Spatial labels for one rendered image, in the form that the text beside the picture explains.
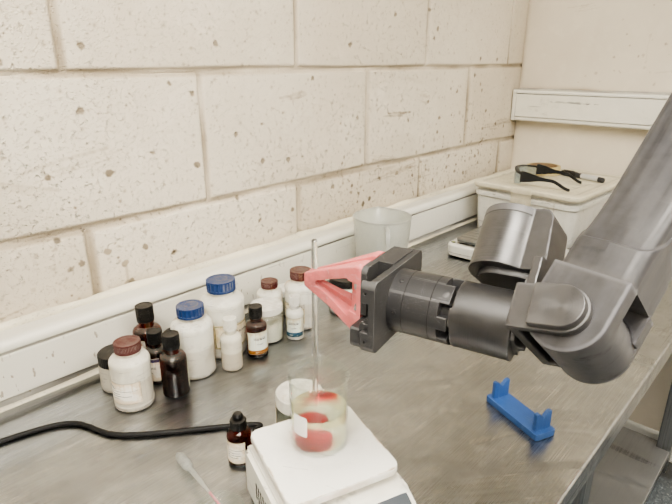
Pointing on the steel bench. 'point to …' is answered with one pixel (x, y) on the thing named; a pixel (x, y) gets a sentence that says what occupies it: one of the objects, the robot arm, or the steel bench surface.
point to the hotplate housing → (260, 488)
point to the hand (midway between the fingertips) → (313, 278)
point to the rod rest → (539, 426)
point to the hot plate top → (286, 462)
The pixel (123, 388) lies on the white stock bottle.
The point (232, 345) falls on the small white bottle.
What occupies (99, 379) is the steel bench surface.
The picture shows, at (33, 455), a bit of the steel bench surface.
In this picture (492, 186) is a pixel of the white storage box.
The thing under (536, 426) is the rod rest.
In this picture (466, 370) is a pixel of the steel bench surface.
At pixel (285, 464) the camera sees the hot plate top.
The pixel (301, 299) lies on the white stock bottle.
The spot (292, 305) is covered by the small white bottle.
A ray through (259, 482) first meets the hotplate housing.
